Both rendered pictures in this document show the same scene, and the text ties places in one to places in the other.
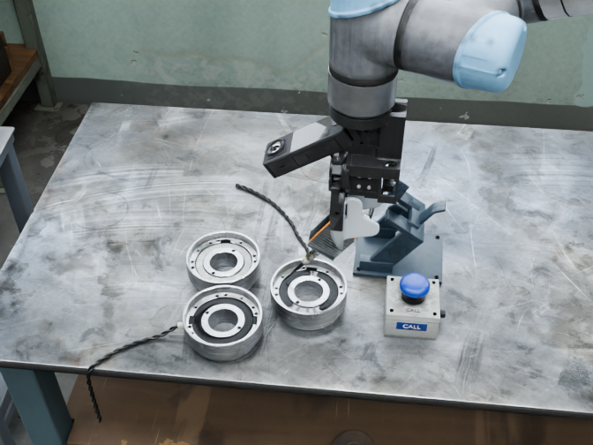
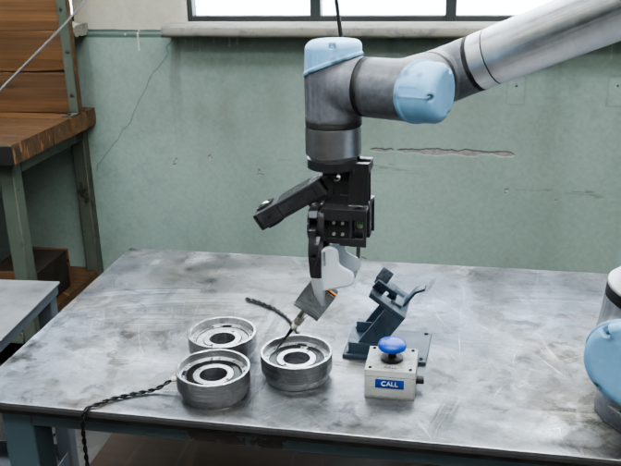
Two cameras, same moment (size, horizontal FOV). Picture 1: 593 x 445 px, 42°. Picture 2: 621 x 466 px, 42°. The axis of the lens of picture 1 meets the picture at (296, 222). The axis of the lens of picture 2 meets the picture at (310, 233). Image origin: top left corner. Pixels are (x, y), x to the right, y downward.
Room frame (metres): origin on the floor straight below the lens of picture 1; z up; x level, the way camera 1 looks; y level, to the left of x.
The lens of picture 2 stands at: (-0.33, -0.12, 1.41)
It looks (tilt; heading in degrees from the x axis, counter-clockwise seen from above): 20 degrees down; 5
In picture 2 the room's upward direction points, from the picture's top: 1 degrees counter-clockwise
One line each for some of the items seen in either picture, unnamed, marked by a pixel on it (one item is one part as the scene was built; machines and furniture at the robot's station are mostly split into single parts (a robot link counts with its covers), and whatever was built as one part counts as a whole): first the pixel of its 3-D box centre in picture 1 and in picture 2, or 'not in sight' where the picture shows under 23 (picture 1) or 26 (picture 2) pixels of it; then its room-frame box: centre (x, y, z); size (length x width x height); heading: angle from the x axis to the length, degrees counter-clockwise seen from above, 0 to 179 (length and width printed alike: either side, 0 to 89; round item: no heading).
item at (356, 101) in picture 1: (362, 85); (334, 141); (0.72, -0.07, 1.15); 0.08 x 0.08 x 0.05
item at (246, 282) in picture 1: (223, 266); (222, 343); (0.76, 0.10, 0.82); 0.10 x 0.10 x 0.04
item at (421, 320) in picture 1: (416, 306); (395, 372); (0.68, -0.16, 0.82); 0.08 x 0.07 x 0.05; 84
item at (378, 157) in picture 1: (364, 147); (339, 200); (0.71, -0.08, 1.07); 0.09 x 0.08 x 0.12; 81
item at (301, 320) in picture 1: (308, 295); (297, 362); (0.71, -0.02, 0.82); 0.10 x 0.10 x 0.04
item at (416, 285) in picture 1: (413, 293); (392, 355); (0.68, -0.15, 0.85); 0.04 x 0.04 x 0.05
